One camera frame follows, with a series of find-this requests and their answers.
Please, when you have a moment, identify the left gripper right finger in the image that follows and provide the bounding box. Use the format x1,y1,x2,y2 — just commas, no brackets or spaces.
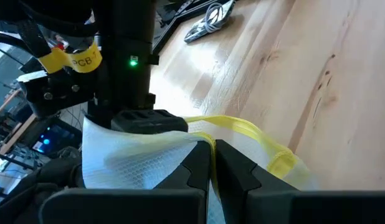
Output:
216,139,298,224

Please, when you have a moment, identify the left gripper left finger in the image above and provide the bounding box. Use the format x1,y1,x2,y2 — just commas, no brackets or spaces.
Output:
153,141,212,190

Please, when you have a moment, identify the white mesh pouch yellow trim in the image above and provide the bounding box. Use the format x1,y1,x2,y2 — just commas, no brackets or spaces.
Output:
82,114,320,224

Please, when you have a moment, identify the black power bank white cable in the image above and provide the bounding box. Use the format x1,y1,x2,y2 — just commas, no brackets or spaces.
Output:
183,0,237,44

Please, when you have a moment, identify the yellow PCB label tag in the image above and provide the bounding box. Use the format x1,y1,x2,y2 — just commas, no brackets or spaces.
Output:
38,42,103,75

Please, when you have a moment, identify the blue-lit computer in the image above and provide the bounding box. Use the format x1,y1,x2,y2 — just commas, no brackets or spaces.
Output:
30,124,83,156

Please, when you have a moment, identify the wooden plank table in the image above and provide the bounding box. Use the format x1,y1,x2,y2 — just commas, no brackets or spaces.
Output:
0,113,37,156

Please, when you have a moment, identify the black aluminium table frame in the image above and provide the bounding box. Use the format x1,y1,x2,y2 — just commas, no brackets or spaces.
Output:
151,0,218,55

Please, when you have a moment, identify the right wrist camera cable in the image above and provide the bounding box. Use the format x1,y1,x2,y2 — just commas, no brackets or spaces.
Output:
0,18,53,62

